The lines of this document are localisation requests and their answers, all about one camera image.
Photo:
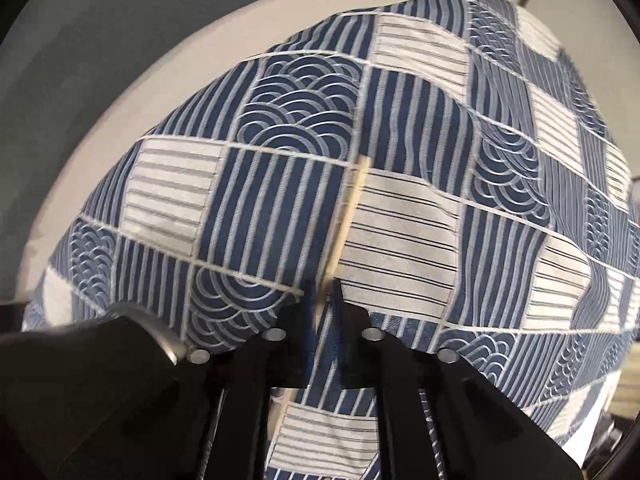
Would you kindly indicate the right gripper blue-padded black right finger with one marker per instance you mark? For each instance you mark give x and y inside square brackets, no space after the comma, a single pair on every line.
[438,417]

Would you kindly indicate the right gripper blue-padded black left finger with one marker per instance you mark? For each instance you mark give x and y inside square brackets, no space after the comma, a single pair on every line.
[233,423]

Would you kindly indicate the wooden chopstick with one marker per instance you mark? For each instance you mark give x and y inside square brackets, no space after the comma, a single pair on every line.
[359,178]

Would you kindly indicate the black cylindrical utensil holder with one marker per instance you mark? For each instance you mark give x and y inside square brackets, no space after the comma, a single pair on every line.
[100,400]

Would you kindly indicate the blue patterned tablecloth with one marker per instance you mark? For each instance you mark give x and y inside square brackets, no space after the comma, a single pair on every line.
[495,221]

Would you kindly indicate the grey fabric backdrop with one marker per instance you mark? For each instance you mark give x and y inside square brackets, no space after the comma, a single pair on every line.
[125,0]

